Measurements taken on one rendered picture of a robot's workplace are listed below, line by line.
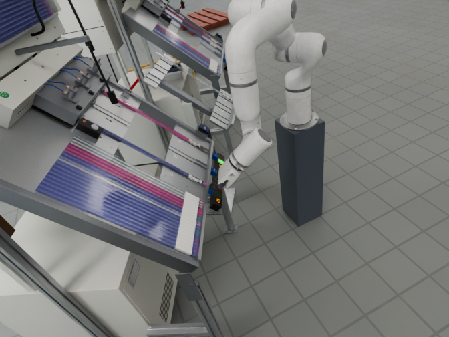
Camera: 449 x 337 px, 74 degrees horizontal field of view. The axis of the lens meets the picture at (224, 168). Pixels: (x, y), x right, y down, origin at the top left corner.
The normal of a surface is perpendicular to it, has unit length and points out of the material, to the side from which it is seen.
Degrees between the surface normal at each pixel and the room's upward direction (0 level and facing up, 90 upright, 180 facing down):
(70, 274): 0
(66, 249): 0
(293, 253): 0
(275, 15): 85
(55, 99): 46
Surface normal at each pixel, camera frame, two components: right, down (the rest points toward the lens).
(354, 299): -0.18, -0.75
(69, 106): 0.58, -0.60
